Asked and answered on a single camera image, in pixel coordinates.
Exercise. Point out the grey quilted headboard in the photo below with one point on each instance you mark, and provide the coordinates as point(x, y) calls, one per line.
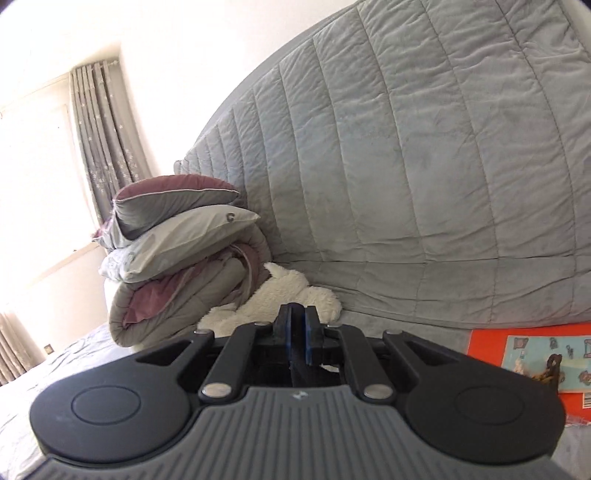
point(415, 161)

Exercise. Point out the light grey pillow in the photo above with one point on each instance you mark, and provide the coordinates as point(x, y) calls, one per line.
point(184, 240)

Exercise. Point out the grey maroon pillow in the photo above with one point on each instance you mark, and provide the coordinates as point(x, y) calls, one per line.
point(184, 203)

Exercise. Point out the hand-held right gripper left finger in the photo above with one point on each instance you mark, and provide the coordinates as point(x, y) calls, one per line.
point(287, 344)

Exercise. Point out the orange book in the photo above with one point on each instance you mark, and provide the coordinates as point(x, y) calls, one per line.
point(485, 350)

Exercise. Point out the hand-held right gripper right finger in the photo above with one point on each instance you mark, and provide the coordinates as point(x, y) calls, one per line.
point(310, 337)

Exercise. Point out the grey patterned curtain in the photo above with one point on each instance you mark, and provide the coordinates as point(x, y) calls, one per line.
point(101, 138)

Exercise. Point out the beige curtain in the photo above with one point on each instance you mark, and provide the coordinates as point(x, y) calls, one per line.
point(14, 346)

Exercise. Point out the grey bed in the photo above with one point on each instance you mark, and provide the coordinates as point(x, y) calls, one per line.
point(60, 360)

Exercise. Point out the white plush dog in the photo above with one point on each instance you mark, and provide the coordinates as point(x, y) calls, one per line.
point(286, 286)

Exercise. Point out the folded grey pink duvet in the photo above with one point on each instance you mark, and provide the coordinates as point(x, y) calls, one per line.
point(161, 309)

